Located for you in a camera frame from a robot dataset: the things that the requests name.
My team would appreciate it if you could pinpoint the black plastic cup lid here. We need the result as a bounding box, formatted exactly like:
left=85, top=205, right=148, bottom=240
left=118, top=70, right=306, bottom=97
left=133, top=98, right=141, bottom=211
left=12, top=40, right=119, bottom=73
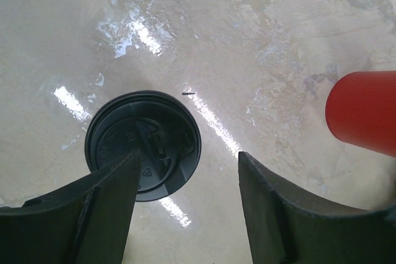
left=84, top=90, right=202, bottom=202

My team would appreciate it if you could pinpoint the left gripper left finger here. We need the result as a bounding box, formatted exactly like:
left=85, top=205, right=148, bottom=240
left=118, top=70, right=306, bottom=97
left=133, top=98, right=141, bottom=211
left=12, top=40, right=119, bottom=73
left=1, top=150, right=141, bottom=263

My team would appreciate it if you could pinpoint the red ribbed cup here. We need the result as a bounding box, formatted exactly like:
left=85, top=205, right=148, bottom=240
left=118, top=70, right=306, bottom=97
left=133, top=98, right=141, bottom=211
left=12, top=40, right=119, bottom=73
left=325, top=70, right=395, bottom=157

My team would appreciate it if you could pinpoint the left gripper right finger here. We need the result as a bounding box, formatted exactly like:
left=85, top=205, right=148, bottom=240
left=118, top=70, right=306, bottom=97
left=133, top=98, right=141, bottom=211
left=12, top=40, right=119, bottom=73
left=238, top=151, right=395, bottom=263

